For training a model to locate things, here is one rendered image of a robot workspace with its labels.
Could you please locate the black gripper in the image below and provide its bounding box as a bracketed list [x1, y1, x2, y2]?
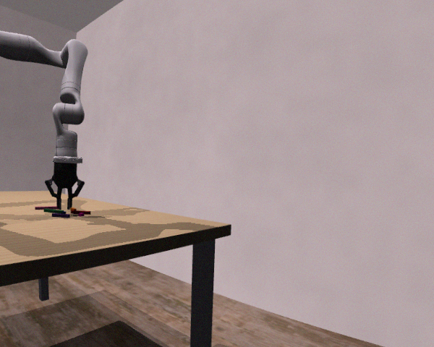
[45, 163, 85, 210]

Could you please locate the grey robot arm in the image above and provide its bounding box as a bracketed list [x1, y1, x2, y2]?
[0, 31, 88, 163]

